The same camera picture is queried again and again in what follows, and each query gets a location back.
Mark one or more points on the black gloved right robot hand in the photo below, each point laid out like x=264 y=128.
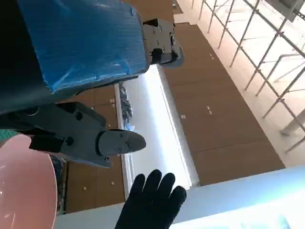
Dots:
x=150 y=205

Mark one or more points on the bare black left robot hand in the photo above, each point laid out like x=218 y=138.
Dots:
x=83 y=43

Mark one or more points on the pink bowl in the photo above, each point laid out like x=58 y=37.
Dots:
x=23 y=186

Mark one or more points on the green cutting mat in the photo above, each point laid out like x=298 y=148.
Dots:
x=4 y=134

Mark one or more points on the white metal window frame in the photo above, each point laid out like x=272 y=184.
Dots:
x=262 y=47

